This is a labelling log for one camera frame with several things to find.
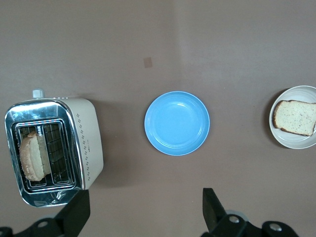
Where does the toasted bread slice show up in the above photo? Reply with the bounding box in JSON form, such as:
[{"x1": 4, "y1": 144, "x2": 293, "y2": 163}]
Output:
[
  {"x1": 273, "y1": 99, "x2": 316, "y2": 137},
  {"x1": 19, "y1": 131, "x2": 52, "y2": 182}
]

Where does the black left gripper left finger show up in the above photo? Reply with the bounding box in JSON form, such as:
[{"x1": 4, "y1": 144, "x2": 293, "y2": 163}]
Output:
[{"x1": 0, "y1": 189, "x2": 90, "y2": 237}]

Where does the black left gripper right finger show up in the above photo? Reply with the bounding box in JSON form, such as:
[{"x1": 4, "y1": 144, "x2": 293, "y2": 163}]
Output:
[{"x1": 201, "y1": 188, "x2": 299, "y2": 237}]

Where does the beige chrome toaster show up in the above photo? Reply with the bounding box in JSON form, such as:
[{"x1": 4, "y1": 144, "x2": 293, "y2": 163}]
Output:
[{"x1": 4, "y1": 89, "x2": 104, "y2": 208}]

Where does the blue plate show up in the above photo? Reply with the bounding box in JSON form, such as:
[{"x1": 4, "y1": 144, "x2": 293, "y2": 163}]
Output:
[{"x1": 144, "y1": 90, "x2": 211, "y2": 157}]

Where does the beige plate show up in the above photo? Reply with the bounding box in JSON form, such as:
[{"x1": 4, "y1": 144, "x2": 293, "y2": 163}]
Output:
[{"x1": 269, "y1": 85, "x2": 316, "y2": 150}]

